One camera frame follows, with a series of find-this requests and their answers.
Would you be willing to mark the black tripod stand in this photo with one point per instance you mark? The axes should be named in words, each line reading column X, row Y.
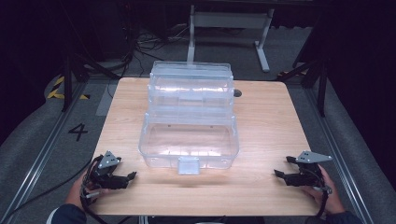
column 68, row 81
column 322, row 87

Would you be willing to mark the person's left hand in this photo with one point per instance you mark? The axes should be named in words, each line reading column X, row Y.
column 76, row 194

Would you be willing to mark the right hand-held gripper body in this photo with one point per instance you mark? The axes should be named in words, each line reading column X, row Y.
column 311, row 169

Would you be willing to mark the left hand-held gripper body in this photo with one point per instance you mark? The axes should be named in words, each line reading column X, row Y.
column 104, row 172

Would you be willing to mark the white metal desk frame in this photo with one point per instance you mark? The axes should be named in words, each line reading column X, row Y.
column 229, row 20

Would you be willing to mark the metal floor rail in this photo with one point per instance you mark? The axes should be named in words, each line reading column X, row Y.
column 40, row 155
column 339, row 161

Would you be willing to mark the clear plastic tiered storage box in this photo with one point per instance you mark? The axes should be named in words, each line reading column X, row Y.
column 188, row 124

